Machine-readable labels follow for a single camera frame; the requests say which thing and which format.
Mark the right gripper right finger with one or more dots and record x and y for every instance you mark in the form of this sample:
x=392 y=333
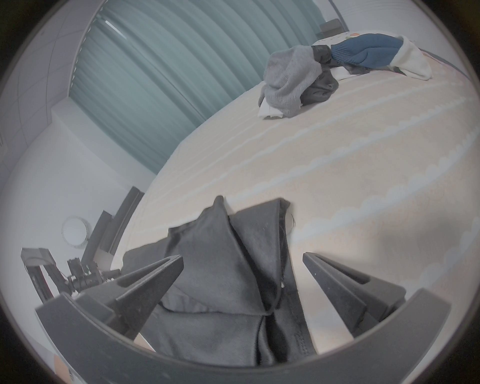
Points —
x=348 y=298

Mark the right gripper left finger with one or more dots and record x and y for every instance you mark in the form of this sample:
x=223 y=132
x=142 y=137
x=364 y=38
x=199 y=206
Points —
x=146 y=296

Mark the black T-shirt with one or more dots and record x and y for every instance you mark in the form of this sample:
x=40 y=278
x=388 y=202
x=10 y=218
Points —
x=225 y=262

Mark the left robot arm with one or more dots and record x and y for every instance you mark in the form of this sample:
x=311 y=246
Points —
x=86 y=281

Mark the bed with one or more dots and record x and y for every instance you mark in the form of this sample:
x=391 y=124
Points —
x=375 y=168

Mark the white round object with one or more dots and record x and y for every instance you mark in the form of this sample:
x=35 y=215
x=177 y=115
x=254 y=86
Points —
x=75 y=230

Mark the blue-green curtain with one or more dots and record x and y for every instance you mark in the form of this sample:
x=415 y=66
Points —
x=123 y=112
x=206 y=48

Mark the black shiny garment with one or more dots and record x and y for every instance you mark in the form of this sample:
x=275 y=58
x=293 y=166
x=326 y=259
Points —
x=320 y=88

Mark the grey garment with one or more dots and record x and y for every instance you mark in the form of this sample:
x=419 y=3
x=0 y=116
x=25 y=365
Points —
x=292 y=75

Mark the blue and white garment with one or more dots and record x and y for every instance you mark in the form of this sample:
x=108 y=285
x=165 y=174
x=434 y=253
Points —
x=360 y=48

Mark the white printed pillow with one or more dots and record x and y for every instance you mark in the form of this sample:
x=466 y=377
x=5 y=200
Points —
x=337 y=36

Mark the grey bedside table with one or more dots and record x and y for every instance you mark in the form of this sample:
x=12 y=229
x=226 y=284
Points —
x=332 y=26

